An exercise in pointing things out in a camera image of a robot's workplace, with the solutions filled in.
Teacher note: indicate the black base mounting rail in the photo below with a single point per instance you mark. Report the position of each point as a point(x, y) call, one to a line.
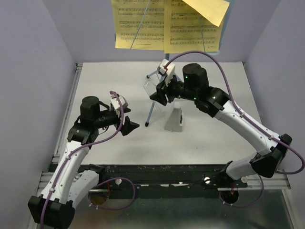
point(161, 181)

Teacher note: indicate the plain yellow paper sheet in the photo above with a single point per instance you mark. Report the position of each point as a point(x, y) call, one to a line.
point(213, 10)

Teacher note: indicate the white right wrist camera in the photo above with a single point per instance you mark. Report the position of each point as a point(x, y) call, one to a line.
point(166, 69)

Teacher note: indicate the light blue music stand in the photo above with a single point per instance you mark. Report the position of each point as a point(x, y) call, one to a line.
point(171, 26)

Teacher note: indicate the clear plastic metronome cover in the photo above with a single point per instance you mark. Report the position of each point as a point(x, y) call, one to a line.
point(150, 87)

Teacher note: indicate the yellow right sheet music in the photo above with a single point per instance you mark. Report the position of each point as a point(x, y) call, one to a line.
point(185, 29)

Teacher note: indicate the aluminium frame rail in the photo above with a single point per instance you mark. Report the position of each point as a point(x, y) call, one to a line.
point(61, 138)

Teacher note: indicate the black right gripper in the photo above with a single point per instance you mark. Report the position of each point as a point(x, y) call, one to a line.
point(159, 95)

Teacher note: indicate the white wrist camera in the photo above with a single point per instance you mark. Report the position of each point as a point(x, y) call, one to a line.
point(116, 105)
point(166, 69)

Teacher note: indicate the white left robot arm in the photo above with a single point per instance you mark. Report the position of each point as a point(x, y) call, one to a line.
point(97, 123)

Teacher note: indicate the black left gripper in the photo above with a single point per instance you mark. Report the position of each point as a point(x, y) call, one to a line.
point(128, 126)

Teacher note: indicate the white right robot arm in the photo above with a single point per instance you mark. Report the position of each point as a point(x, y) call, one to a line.
point(270, 148)

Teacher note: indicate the yellow sheet music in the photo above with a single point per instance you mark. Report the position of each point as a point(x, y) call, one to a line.
point(139, 24)
point(185, 29)

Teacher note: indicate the yellow left sheet music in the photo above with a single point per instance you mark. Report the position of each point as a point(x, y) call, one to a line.
point(139, 24)

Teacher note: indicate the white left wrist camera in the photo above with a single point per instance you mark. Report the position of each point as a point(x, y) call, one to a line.
point(116, 105)

